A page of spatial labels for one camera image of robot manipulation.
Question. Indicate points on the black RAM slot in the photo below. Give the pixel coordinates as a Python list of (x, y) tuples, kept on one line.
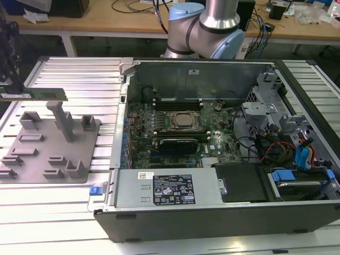
[(183, 136), (178, 106), (180, 132)]

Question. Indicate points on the white crumpled paper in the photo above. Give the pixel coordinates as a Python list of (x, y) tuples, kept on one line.
[(35, 16)]

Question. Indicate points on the small black device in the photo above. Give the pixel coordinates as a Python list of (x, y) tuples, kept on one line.
[(277, 10)]

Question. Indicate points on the wooden desk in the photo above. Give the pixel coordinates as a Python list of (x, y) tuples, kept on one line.
[(93, 24)]

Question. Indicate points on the black plastic air shroud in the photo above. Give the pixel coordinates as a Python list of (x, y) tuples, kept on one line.
[(239, 183)]

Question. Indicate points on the metal drive cage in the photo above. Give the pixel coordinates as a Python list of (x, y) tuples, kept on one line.
[(263, 109)]

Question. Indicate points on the black graphics card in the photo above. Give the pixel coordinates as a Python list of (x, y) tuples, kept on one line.
[(178, 145)]

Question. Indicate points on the round coin cell battery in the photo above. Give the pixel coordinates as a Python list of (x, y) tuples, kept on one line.
[(218, 107)]

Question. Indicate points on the blue disk carrier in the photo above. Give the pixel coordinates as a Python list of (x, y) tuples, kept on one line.
[(282, 176)]

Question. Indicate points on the clear plastic bags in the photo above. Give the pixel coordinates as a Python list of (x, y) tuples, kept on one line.
[(313, 14)]

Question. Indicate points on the installed green RAM stick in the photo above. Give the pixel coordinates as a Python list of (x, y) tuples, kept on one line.
[(178, 100)]

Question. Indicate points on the grey power supply unit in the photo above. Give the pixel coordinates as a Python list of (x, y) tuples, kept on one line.
[(132, 188)]

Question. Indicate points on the grey case corner latch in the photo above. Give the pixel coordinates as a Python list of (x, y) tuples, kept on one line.
[(126, 65)]

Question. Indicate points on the silver chipset heatsink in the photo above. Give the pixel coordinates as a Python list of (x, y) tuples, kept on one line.
[(212, 161)]

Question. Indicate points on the green motherboard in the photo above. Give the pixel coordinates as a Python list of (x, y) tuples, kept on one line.
[(225, 132)]

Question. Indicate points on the silver CPU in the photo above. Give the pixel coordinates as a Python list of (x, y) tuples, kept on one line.
[(185, 120)]

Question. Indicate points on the black open PC case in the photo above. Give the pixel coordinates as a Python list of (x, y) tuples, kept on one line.
[(212, 223)]

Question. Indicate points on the blue plastic latch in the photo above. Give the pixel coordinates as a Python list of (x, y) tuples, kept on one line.
[(95, 191)]

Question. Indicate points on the grey plastic parts rack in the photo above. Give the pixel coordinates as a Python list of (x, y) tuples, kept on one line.
[(53, 170)]

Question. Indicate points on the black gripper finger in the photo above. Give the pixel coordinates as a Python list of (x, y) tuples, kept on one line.
[(17, 77)]

